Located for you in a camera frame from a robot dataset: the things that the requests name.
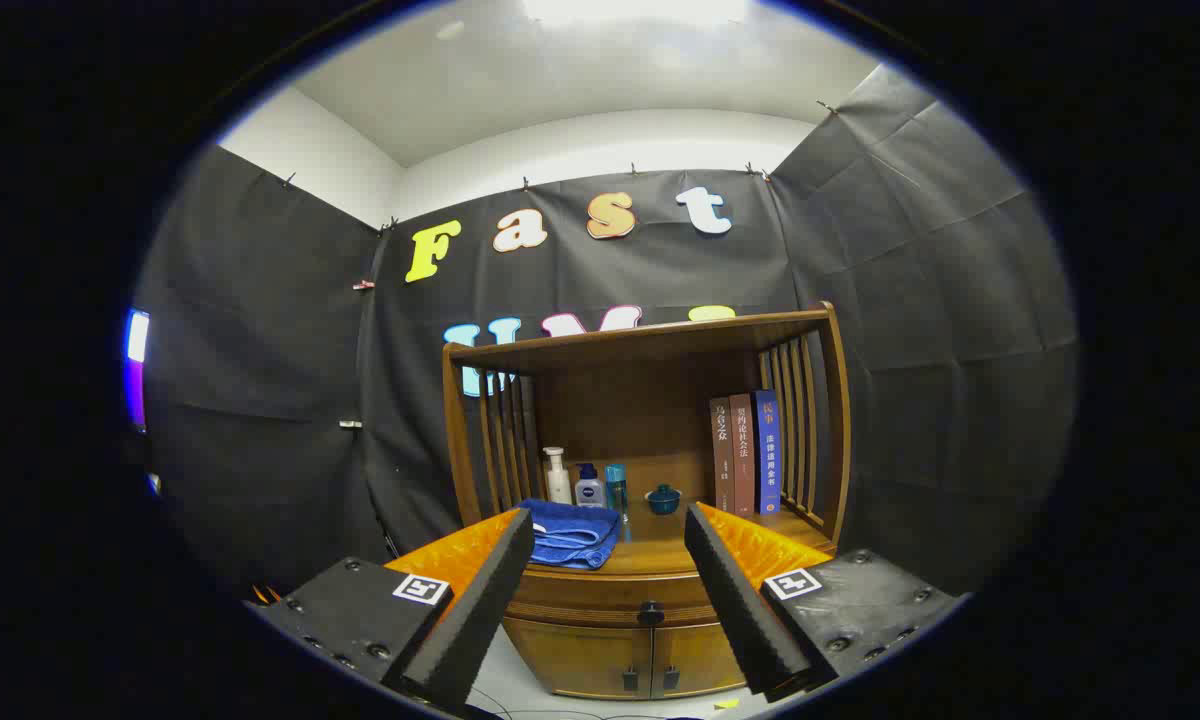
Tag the wooden cabinet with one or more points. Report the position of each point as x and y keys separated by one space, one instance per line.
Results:
x=640 y=400

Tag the lit screen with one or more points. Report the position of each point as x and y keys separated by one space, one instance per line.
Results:
x=137 y=370

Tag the blue lidded teacup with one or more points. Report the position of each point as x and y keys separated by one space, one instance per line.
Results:
x=663 y=501

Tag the reddish brown book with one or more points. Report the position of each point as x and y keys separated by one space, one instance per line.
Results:
x=742 y=455

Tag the wooden drawer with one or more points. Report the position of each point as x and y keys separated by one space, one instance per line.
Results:
x=590 y=600

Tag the white bottle blue cap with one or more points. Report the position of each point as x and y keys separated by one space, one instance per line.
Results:
x=590 y=492

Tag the blue book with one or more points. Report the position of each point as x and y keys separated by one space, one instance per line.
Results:
x=768 y=450

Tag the wooden cabinet door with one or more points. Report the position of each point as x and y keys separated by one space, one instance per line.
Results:
x=700 y=660
x=580 y=655

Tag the dark brown book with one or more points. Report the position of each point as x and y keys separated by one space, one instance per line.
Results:
x=721 y=460

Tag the wooden countertop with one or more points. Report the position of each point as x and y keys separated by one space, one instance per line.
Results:
x=660 y=555

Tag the blue folded towel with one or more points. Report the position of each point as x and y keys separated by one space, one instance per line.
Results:
x=570 y=535

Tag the white pump bottle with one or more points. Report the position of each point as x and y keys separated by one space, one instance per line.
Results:
x=558 y=485

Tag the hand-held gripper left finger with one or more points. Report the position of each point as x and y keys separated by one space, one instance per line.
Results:
x=470 y=610

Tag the teal translucent bottle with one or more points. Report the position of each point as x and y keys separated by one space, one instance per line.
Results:
x=616 y=488

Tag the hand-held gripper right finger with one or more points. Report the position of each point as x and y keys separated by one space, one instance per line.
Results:
x=735 y=600

